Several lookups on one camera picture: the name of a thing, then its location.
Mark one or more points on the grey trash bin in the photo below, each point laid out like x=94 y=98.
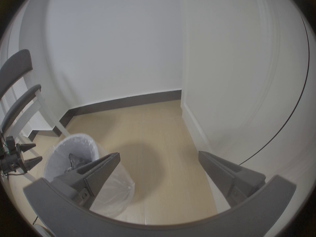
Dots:
x=59 y=154

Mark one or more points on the black plastic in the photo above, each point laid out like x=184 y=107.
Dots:
x=77 y=160

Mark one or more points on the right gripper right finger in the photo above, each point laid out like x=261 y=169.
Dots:
x=232 y=181

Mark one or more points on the white wardrobe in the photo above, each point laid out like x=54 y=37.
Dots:
x=246 y=70

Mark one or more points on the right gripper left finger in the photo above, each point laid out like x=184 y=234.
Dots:
x=91 y=179

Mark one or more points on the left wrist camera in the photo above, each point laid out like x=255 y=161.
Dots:
x=10 y=143

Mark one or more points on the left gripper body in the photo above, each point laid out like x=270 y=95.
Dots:
x=11 y=162

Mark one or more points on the clear plastic bag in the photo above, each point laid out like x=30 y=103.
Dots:
x=116 y=196

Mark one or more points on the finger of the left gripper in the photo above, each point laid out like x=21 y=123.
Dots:
x=26 y=148
x=30 y=163

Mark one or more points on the dark grey white-legged chair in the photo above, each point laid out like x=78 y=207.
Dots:
x=17 y=65

